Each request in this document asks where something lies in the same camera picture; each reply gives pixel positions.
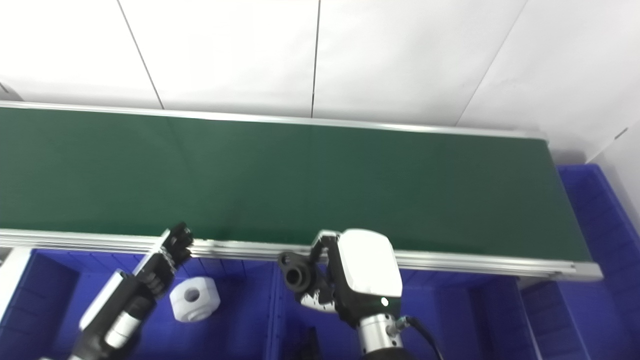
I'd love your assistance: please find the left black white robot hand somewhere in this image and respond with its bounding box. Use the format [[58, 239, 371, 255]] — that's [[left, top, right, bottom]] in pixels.
[[70, 222, 195, 360]]

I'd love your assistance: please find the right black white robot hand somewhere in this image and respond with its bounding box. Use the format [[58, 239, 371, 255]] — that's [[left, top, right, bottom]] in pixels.
[[295, 229, 403, 328]]

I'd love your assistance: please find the white hexagonal part with hole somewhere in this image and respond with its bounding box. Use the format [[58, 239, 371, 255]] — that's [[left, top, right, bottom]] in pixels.
[[169, 276, 221, 323]]

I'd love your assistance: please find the blue plastic bin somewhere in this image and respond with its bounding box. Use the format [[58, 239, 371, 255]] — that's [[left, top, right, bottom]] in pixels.
[[267, 259, 539, 360], [520, 163, 640, 360], [0, 248, 281, 360]]

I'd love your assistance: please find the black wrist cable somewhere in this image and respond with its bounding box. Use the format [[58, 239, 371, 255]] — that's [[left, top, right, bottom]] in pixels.
[[394, 315, 444, 360]]

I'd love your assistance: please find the black flange part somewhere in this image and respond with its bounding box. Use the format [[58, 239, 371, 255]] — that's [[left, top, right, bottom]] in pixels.
[[277, 251, 322, 296]]

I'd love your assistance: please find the green conveyor belt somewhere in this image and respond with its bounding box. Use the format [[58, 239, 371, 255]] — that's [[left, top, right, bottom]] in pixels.
[[0, 107, 593, 262]]

